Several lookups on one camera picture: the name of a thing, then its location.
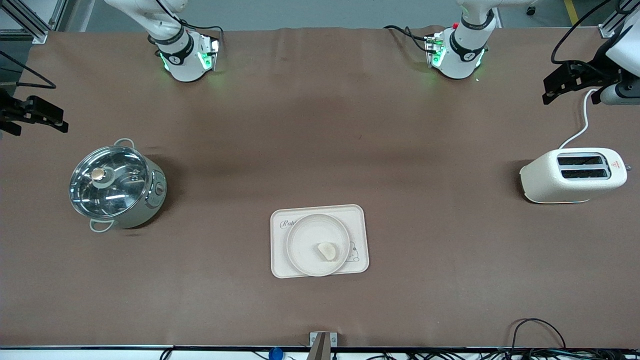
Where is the pale steamed bun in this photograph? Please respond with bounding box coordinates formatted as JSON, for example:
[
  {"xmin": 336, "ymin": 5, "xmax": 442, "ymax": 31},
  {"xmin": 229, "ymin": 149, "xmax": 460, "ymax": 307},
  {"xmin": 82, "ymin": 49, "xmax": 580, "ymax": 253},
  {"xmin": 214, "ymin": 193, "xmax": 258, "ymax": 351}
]
[{"xmin": 315, "ymin": 242, "xmax": 340, "ymax": 262}]

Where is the round cream plate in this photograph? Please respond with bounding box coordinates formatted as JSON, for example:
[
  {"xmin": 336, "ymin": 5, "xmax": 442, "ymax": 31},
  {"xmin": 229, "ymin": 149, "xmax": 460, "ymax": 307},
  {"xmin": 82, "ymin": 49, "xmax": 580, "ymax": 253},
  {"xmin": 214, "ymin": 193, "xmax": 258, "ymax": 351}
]
[{"xmin": 286, "ymin": 214, "xmax": 351, "ymax": 277}]

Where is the glass pot lid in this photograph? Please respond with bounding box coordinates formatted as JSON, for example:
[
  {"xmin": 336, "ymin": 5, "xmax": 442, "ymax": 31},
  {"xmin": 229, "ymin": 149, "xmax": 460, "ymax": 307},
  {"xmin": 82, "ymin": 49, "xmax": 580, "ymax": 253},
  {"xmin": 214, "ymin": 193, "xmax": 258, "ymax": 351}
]
[{"xmin": 69, "ymin": 145, "xmax": 151, "ymax": 219}]

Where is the cream two-slot toaster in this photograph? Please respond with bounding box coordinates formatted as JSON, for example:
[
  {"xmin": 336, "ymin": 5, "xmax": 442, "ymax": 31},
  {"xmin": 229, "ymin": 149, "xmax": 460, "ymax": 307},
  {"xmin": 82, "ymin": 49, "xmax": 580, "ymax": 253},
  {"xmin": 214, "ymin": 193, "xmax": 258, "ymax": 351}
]
[{"xmin": 519, "ymin": 147, "xmax": 632, "ymax": 205}]

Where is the pale green electric cooking pot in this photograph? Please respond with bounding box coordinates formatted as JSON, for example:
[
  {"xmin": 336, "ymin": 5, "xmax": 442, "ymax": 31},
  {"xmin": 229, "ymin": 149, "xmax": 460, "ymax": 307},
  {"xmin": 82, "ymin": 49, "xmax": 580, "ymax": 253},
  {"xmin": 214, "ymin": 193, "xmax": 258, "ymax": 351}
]
[{"xmin": 69, "ymin": 138, "xmax": 168, "ymax": 234}]

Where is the cream rabbit print tray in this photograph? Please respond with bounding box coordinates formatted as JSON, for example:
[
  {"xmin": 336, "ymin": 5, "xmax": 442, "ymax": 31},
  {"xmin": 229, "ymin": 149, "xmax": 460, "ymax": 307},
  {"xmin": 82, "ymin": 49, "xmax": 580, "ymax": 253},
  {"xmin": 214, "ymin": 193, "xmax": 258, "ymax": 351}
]
[{"xmin": 270, "ymin": 204, "xmax": 370, "ymax": 279}]

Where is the white toaster power cable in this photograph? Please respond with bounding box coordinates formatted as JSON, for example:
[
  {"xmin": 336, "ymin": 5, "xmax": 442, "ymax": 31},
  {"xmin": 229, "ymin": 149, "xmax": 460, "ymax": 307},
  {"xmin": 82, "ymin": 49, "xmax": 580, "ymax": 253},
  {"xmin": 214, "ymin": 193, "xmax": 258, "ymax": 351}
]
[{"xmin": 558, "ymin": 88, "xmax": 601, "ymax": 150}]

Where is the aluminium frame profile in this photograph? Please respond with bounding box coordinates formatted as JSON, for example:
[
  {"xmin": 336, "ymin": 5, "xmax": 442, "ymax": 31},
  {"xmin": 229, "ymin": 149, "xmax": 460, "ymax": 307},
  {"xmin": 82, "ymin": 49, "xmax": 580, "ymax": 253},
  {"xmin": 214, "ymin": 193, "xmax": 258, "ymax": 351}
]
[
  {"xmin": 597, "ymin": 9, "xmax": 632, "ymax": 39},
  {"xmin": 0, "ymin": 0, "xmax": 67, "ymax": 45}
]

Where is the black left arm base cable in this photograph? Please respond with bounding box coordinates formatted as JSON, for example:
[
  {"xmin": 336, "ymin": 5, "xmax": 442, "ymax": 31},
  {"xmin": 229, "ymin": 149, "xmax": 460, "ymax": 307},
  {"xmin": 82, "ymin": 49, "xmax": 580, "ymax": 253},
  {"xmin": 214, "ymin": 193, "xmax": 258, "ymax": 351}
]
[{"xmin": 383, "ymin": 24, "xmax": 437, "ymax": 54}]

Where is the black arm base cable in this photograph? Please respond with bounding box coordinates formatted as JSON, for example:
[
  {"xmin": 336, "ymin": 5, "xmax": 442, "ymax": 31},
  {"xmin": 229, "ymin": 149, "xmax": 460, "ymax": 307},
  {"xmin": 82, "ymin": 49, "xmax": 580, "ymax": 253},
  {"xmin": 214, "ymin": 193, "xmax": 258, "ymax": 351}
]
[
  {"xmin": 177, "ymin": 19, "xmax": 225, "ymax": 42},
  {"xmin": 383, "ymin": 24, "xmax": 437, "ymax": 54}
]

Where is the black right arm base cable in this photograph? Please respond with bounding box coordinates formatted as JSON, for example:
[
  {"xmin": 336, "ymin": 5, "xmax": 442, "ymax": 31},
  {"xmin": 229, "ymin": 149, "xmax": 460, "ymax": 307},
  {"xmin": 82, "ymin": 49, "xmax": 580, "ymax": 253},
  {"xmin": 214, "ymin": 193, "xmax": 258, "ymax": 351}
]
[{"xmin": 177, "ymin": 19, "xmax": 225, "ymax": 42}]

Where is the black looped cable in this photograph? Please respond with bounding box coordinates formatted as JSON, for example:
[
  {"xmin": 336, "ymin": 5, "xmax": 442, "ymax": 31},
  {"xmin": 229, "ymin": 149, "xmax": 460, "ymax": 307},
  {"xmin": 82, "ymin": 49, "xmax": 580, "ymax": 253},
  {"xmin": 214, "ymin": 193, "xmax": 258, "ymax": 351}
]
[{"xmin": 509, "ymin": 318, "xmax": 568, "ymax": 352}]

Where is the black cable bundle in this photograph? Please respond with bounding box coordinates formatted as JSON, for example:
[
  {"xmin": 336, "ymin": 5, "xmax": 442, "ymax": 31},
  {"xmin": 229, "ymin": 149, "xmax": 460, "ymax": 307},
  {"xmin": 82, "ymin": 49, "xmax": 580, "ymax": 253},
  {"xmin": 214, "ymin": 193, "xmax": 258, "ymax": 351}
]
[{"xmin": 350, "ymin": 348, "xmax": 640, "ymax": 360}]

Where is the grey metal bracket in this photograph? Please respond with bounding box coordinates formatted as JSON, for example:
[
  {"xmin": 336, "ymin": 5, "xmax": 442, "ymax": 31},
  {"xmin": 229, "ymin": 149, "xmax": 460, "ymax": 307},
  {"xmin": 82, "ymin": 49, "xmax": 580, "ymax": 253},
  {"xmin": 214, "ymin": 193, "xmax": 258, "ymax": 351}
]
[{"xmin": 309, "ymin": 331, "xmax": 338, "ymax": 360}]

